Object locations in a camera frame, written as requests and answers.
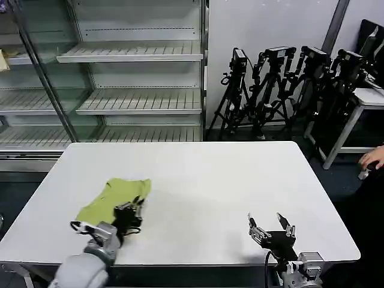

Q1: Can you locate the person's hand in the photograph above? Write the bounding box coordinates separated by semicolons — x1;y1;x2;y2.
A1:
358;145;384;172

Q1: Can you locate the white side desk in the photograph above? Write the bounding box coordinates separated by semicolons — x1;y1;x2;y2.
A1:
322;86;384;181

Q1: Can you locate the black tripod with wide camera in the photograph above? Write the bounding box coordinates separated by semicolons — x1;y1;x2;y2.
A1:
248;46;299;140

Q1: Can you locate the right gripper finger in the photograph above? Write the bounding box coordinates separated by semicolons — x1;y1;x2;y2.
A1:
247;212;271;241
277;212;298;238

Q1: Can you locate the black computer monitor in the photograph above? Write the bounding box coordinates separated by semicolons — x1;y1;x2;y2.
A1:
358;19;384;88

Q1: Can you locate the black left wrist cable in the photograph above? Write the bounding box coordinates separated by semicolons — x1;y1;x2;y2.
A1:
121;226;142;238

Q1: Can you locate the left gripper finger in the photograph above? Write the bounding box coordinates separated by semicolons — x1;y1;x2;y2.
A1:
116;196;142;210
136;198;148;217

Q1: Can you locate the empty metal display shelf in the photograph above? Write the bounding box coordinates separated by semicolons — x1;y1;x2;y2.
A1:
0;0;210;172

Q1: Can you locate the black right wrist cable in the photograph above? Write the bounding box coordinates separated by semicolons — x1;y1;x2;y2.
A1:
263;250;280;288

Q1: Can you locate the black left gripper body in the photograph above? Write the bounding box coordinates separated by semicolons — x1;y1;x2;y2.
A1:
112;205;143;237

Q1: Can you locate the yellow-green shirt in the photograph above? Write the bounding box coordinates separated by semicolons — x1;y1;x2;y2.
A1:
74;178;152;226

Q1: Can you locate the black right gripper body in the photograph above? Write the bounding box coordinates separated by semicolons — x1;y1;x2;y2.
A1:
260;230;299;262

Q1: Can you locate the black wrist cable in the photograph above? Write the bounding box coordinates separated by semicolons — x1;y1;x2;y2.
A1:
121;226;142;238
263;250;280;288

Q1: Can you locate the black tripod with box camera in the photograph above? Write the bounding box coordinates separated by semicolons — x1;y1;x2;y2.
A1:
206;47;251;139

